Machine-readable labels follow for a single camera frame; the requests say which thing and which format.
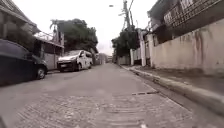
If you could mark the dark car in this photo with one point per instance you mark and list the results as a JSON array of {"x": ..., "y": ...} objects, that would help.
[{"x": 16, "y": 63}]

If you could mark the robot's own part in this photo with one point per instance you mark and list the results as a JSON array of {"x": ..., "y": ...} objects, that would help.
[{"x": 143, "y": 126}]

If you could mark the pale stained concrete wall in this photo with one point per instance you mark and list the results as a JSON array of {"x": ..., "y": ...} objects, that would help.
[{"x": 186, "y": 48}]

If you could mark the white van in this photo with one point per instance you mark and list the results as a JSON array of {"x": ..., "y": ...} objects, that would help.
[{"x": 75, "y": 60}]

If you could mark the building with window grilles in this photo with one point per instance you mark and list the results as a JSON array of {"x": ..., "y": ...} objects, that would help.
[{"x": 186, "y": 16}]

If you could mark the utility pole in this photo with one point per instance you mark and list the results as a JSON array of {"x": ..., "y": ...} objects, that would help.
[{"x": 126, "y": 15}]

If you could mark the building with roof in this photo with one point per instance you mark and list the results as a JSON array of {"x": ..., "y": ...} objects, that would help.
[{"x": 20, "y": 36}]

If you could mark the grey concrete road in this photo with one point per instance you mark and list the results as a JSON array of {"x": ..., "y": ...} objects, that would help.
[{"x": 100, "y": 96}]

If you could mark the dark leafy tree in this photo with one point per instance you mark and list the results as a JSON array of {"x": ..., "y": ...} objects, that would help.
[{"x": 78, "y": 33}]

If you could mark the tree behind wall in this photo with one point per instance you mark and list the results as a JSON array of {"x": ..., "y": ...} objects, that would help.
[{"x": 125, "y": 41}]

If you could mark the concrete kerb with sidewalk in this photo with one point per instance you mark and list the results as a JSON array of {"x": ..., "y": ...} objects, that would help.
[{"x": 186, "y": 85}]

